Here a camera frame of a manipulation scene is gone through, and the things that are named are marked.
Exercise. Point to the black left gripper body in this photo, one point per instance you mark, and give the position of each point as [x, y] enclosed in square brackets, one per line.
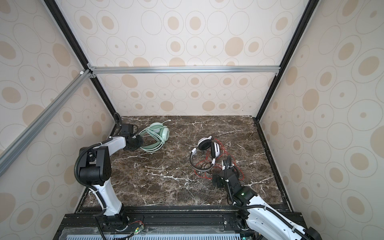
[136, 143]

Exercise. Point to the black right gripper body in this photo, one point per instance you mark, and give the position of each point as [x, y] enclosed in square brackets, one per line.
[219, 183]

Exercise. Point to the mint green headphones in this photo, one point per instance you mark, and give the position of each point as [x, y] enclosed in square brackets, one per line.
[159, 132]

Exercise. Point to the black white headphones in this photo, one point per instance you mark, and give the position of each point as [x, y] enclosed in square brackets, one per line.
[210, 146]

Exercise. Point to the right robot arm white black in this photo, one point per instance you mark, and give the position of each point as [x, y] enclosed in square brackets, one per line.
[256, 214]

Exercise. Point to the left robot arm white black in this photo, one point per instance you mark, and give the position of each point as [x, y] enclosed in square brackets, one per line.
[93, 168]

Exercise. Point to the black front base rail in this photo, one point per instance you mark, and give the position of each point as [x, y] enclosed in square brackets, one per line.
[163, 220]

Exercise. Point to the silver aluminium rail back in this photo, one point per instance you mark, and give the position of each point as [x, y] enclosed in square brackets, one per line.
[185, 70]

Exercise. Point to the silver aluminium rail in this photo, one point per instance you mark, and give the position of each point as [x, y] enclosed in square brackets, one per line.
[185, 70]
[26, 137]

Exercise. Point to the silver aluminium rail left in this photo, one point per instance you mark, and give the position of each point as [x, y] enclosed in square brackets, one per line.
[26, 137]

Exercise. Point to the black corner frame post left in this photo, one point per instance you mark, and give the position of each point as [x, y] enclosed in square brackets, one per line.
[77, 49]

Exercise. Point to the black corner frame post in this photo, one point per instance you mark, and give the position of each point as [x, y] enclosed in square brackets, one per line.
[302, 25]
[77, 49]

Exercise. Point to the black corner frame post right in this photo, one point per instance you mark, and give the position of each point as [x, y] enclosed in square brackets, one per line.
[302, 25]

